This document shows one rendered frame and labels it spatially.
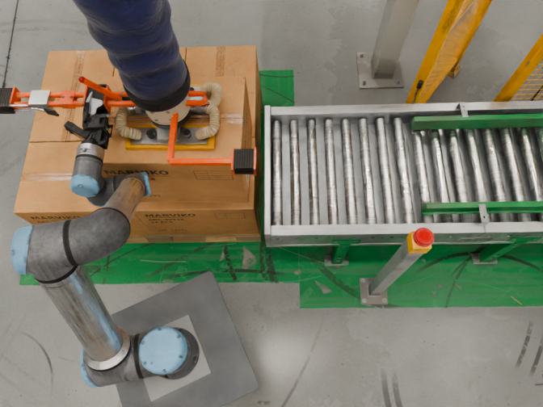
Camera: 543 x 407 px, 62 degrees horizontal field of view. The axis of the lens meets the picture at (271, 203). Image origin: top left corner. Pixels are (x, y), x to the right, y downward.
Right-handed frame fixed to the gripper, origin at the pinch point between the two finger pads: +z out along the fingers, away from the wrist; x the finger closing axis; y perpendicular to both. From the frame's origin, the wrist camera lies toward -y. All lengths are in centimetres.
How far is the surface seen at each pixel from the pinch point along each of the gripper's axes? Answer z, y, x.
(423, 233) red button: -48, 119, -16
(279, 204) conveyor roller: -17, 67, -65
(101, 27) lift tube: -10, 23, 46
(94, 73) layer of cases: 63, -36, -66
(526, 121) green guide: 23, 189, -59
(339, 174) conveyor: 2, 98, -71
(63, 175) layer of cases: 1, -43, -66
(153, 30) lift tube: -8, 35, 42
